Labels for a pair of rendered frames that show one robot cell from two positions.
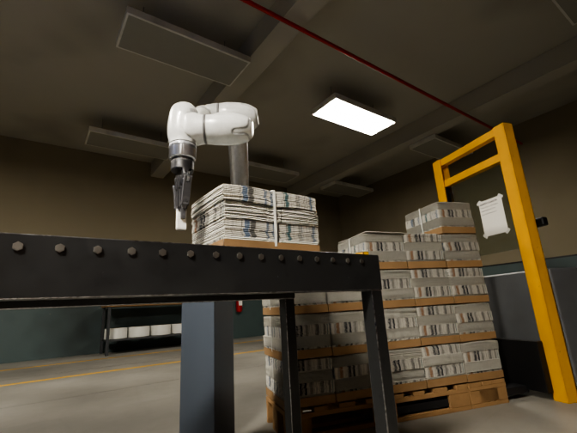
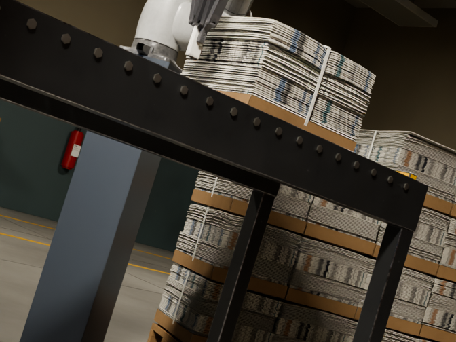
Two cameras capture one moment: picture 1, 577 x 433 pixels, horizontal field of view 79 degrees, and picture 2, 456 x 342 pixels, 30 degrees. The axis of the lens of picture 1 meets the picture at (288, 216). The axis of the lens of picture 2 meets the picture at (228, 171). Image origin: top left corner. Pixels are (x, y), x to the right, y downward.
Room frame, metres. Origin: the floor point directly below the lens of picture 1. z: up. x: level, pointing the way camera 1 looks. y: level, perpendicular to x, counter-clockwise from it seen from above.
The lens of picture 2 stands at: (-0.80, 0.34, 0.56)
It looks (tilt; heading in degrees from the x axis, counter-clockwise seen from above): 3 degrees up; 356
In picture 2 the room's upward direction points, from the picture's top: 17 degrees clockwise
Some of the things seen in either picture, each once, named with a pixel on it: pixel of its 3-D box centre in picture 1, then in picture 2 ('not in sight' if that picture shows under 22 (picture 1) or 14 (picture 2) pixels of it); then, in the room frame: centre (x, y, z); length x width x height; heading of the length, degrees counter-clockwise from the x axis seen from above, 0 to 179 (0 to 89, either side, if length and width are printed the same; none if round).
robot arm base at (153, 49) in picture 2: not in sight; (151, 53); (1.97, 0.48, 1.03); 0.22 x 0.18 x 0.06; 161
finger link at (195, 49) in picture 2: (181, 219); (197, 43); (1.09, 0.34, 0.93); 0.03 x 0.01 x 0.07; 126
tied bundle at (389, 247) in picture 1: (369, 256); (397, 172); (2.34, -0.53, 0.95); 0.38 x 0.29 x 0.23; 20
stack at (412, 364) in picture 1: (361, 341); (330, 296); (2.30, -0.41, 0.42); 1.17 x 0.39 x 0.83; 108
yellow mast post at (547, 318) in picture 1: (531, 249); not in sight; (2.35, -1.61, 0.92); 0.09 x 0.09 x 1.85; 18
